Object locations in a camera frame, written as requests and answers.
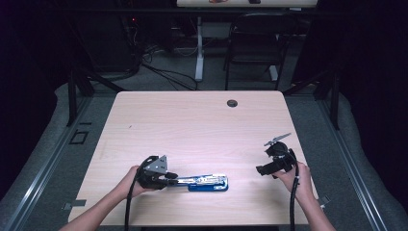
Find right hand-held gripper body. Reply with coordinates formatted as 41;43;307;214
263;132;298;180

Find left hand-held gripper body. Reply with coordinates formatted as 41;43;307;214
137;154;172;191

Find blue stapler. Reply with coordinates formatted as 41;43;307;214
174;173;230;193

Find person's left hand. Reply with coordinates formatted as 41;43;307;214
118;165;152;199

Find person's right hand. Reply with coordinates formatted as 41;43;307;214
273;161;313;201

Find grey tape piece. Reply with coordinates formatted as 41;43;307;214
62;199;88;212
318;195;331;210

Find black metal stand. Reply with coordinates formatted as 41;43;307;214
66;68;126;127
282;68;341;131

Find black folding chair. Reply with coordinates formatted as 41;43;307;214
223;13;297;91

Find black computer tower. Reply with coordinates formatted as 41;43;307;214
73;13;142;73

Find light wooden desk top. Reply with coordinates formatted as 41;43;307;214
176;0;319;9

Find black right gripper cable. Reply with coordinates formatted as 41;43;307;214
288;147;301;231

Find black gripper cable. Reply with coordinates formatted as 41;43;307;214
123;155;159;231
288;147;301;231

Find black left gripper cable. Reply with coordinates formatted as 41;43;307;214
123;155;159;231

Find aluminium floor rail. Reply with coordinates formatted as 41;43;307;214
0;95;94;231
316;95;389;231

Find black floor cables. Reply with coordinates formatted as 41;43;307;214
140;44;199;91

